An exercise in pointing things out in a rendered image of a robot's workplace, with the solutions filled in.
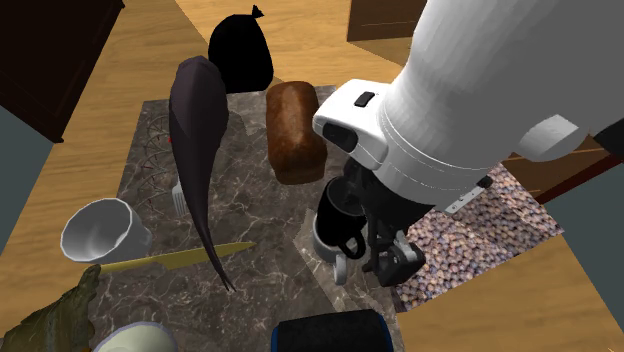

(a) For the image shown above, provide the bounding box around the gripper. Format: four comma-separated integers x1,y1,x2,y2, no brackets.
342,159,436,289

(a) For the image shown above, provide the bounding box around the grey mug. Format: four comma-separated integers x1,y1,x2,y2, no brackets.
311,213,351,287

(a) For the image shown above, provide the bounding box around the black mug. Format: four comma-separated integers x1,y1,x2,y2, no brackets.
315,176,368,261

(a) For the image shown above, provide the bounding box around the black box with blue rim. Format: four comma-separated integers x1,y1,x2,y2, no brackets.
270,308,396,352

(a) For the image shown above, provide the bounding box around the brown bread loaf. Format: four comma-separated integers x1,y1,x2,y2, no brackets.
265,80,328,186

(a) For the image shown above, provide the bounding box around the brown wooden furniture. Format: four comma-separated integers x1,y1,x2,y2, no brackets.
501,134,624,206

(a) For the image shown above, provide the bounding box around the silver fork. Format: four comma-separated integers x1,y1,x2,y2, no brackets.
170,180,190,219

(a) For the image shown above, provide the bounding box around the yellow knife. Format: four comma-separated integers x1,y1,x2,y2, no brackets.
99,241,258,276

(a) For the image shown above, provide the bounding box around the dark purple tapering fish shape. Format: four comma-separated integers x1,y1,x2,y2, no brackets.
168,54,237,293

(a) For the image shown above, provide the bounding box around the brown wooden cabinet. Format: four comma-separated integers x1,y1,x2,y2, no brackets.
346,0,431,43

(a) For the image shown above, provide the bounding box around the black tied bag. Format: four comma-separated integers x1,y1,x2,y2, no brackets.
207,4,275,95

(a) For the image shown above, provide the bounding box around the pale bowl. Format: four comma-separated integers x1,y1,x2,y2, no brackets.
92,321,180,352

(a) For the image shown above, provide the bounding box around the white cup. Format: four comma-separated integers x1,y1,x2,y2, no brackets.
59,197,154,265

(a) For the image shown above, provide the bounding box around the green-brown leafy lump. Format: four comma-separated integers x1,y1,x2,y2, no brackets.
0,263,103,352

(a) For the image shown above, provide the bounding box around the dark wooden cabinet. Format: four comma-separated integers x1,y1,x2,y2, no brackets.
0,0,126,144

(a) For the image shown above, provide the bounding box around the dark wire rack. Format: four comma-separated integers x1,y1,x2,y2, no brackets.
134,112,178,214

